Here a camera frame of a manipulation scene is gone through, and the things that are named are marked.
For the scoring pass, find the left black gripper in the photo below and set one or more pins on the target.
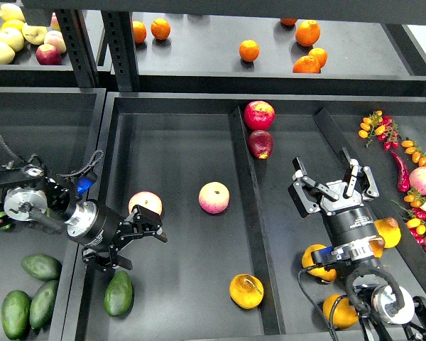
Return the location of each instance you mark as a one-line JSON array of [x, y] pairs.
[[94, 225]]

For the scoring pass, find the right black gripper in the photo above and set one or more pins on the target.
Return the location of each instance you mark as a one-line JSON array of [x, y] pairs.
[[344, 214]]

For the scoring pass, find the dark green avocado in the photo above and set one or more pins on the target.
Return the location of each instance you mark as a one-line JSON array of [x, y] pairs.
[[118, 295]]

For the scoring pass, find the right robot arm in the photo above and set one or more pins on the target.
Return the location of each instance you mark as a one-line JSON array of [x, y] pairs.
[[377, 298]]

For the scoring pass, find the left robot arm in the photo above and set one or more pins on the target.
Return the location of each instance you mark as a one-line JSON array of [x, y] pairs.
[[29, 194]]

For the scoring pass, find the yellow pear with brown tip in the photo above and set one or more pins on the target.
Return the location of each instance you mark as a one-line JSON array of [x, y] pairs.
[[389, 229]]

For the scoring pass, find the yellow pear with stem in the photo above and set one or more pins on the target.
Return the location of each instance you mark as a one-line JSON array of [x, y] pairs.
[[378, 247]]

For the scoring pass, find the dark avocado in left bin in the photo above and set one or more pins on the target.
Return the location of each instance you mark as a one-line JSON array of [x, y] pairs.
[[42, 267]]

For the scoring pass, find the yellow pear bottom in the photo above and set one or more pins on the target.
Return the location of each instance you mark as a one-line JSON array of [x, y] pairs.
[[344, 315]]

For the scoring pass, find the pink apple left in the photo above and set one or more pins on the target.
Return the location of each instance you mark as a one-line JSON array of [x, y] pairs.
[[148, 200]]

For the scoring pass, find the pink apple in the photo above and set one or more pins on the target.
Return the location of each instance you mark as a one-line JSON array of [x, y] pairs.
[[214, 197], [148, 200]]

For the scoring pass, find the black bin divider right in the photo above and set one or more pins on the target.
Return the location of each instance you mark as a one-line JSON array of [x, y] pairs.
[[406, 261]]

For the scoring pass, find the black bin divider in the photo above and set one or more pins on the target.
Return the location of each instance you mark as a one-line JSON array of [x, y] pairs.
[[406, 261], [261, 259]]

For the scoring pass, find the red chili pepper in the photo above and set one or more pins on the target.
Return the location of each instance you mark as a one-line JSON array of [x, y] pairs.
[[403, 174]]

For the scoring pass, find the upper cherry tomato bunch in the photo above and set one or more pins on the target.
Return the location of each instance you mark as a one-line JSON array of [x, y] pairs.
[[380, 127]]

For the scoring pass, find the cherry tomato bunch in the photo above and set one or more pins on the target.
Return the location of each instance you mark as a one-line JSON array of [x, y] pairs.
[[413, 215], [380, 127]]

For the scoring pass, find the dark red apple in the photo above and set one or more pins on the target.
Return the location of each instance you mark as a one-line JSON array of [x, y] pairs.
[[260, 144]]

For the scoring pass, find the orange cherry tomato sprig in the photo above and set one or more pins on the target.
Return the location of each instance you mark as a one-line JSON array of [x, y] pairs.
[[418, 155]]

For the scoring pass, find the pink peach right bin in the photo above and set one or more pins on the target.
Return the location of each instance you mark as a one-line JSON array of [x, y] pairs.
[[417, 180]]

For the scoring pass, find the lower cherry tomato bunch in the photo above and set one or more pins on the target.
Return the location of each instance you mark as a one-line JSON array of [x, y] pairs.
[[413, 215]]

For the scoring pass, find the pink apple centre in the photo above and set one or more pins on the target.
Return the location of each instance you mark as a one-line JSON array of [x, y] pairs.
[[214, 197]]

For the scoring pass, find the bright red apple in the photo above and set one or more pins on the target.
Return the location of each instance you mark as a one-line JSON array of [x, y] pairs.
[[259, 115]]

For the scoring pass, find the black centre display bin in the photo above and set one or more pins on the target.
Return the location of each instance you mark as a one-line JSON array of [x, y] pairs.
[[172, 145]]

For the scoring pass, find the black display bin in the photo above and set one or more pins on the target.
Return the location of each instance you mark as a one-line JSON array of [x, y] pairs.
[[172, 145], [60, 125]]

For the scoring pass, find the orange front right shelf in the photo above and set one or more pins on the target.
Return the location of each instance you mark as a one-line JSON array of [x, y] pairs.
[[307, 64]]

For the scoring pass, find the orange shelf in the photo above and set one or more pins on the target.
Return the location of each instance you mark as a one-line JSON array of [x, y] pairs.
[[320, 54], [307, 64], [249, 50]]

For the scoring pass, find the black left display bin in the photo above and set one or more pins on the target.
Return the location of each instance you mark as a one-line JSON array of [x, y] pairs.
[[60, 125]]

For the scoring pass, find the black bin divider left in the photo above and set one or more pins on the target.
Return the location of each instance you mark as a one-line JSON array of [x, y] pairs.
[[261, 259]]

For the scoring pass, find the large orange upper right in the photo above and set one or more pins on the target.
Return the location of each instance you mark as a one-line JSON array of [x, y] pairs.
[[308, 33]]

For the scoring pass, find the orange centre shelf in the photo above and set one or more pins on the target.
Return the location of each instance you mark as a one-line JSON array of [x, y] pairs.
[[249, 50]]

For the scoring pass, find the orange under shelf edge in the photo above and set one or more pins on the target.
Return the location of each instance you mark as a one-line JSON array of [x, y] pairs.
[[288, 21]]

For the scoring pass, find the black upper shelf tray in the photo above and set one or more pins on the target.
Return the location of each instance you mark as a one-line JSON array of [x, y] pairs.
[[201, 54]]

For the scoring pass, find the red apple on shelf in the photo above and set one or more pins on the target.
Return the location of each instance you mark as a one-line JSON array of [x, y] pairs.
[[48, 54]]

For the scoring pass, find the black upper left tray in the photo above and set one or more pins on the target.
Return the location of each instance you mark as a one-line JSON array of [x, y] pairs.
[[25, 71]]

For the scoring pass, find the black perforated post right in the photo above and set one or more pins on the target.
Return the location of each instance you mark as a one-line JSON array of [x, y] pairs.
[[120, 38]]

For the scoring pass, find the black perforated post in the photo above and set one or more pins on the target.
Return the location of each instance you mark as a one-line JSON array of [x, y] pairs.
[[74, 32], [120, 38]]

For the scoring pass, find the black perforated post left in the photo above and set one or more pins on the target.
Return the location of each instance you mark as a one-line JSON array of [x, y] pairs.
[[74, 32]]

